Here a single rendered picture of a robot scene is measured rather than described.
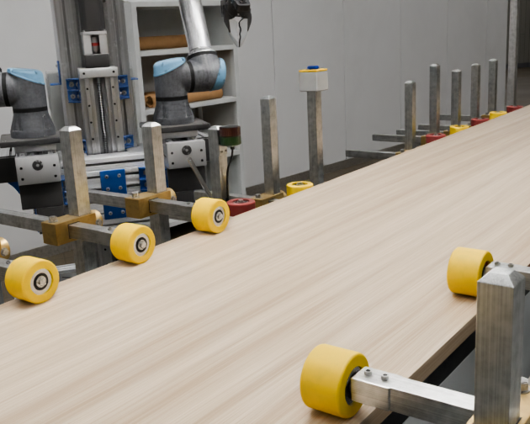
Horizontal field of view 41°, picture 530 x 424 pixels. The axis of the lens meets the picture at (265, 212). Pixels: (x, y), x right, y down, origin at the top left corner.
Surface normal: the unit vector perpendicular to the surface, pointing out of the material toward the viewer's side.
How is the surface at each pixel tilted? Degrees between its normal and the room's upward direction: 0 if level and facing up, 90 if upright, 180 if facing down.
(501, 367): 90
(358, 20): 90
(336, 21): 90
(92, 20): 90
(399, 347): 0
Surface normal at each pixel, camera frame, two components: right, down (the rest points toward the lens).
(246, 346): -0.05, -0.97
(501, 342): -0.59, 0.23
